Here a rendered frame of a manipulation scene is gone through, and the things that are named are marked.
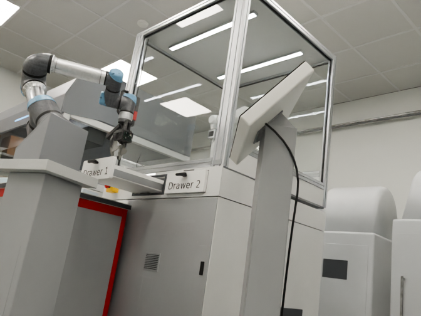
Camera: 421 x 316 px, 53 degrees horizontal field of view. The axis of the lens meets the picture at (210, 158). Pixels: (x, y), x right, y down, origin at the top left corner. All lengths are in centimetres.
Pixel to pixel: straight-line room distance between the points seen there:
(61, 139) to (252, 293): 94
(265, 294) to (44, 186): 88
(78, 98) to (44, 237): 161
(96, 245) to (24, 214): 72
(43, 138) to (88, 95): 149
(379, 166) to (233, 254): 338
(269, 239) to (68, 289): 115
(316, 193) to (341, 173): 276
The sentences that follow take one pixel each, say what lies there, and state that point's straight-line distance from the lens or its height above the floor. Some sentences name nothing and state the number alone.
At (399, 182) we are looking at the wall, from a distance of 505.
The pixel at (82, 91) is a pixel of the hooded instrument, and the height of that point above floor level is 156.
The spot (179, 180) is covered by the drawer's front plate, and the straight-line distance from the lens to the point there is 216.
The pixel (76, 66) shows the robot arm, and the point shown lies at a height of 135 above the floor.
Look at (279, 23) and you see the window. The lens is 261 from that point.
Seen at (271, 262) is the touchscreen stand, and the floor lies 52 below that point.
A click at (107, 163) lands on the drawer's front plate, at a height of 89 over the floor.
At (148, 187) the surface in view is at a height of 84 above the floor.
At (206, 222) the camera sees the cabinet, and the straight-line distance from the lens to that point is 197.
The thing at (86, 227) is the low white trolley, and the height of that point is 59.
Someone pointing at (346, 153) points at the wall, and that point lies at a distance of 544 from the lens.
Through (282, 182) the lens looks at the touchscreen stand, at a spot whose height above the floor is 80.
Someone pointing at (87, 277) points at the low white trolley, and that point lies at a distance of 233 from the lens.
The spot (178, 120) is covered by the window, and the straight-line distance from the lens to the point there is 238.
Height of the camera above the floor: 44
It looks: 15 degrees up
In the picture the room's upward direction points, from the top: 8 degrees clockwise
